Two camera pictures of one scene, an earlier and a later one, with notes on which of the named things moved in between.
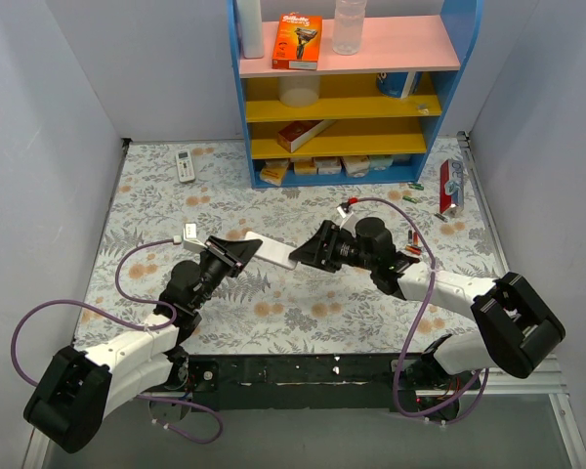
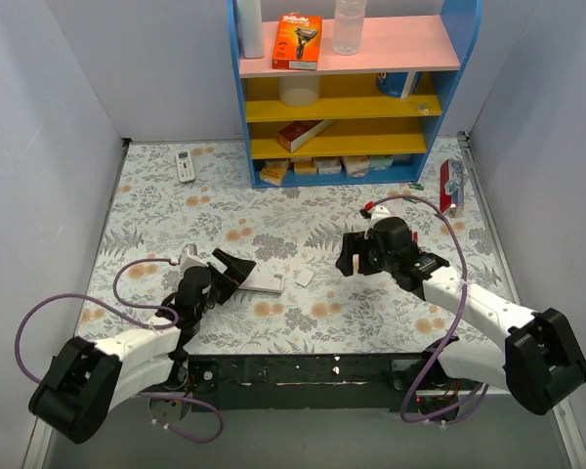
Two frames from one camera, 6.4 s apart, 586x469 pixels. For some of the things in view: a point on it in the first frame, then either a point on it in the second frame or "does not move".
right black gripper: x=328 y=245 → x=359 y=257
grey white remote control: x=272 y=251 → x=263 y=278
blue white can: x=398 y=84 does not move
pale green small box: x=381 y=160 does not move
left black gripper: x=224 y=255 → x=220 y=279
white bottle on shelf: x=250 y=23 does not move
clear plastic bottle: x=348 y=26 does not move
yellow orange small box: x=273 y=170 does not move
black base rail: x=406 y=381 does not move
